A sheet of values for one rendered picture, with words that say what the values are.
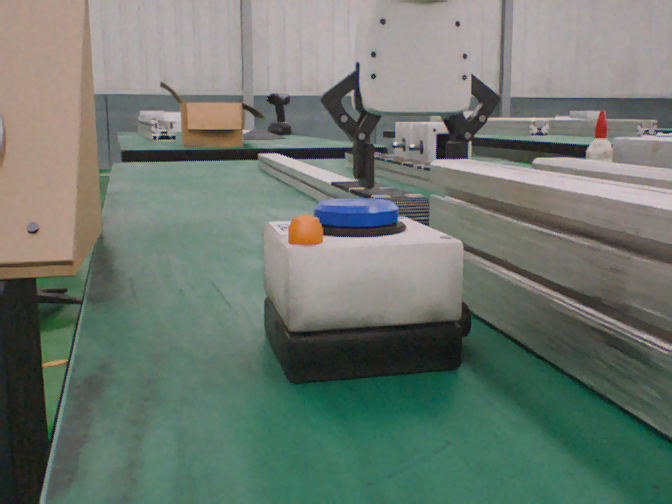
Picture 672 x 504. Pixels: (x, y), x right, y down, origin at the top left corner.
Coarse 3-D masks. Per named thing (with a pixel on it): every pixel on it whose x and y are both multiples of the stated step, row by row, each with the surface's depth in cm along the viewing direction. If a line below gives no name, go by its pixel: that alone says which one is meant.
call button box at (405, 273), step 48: (336, 240) 33; (384, 240) 33; (432, 240) 33; (288, 288) 32; (336, 288) 32; (384, 288) 33; (432, 288) 33; (288, 336) 33; (336, 336) 33; (384, 336) 33; (432, 336) 34
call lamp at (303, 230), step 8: (304, 216) 32; (312, 216) 32; (296, 224) 32; (304, 224) 32; (312, 224) 32; (320, 224) 32; (288, 232) 32; (296, 232) 32; (304, 232) 32; (312, 232) 32; (320, 232) 32; (288, 240) 32; (296, 240) 32; (304, 240) 32; (312, 240) 32; (320, 240) 32
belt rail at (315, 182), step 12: (264, 156) 152; (276, 156) 151; (264, 168) 153; (276, 168) 141; (288, 168) 123; (300, 168) 118; (312, 168) 118; (288, 180) 124; (300, 180) 117; (312, 180) 104; (324, 180) 97; (336, 180) 97; (348, 180) 97; (312, 192) 104; (324, 192) 100; (336, 192) 90
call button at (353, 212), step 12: (324, 204) 35; (336, 204) 35; (348, 204) 35; (360, 204) 35; (372, 204) 35; (384, 204) 35; (324, 216) 35; (336, 216) 34; (348, 216) 34; (360, 216) 34; (372, 216) 34; (384, 216) 34; (396, 216) 35
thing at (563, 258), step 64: (448, 192) 49; (512, 192) 38; (576, 192) 32; (640, 192) 29; (512, 256) 38; (576, 256) 32; (640, 256) 28; (512, 320) 38; (576, 320) 32; (640, 320) 30; (640, 384) 28
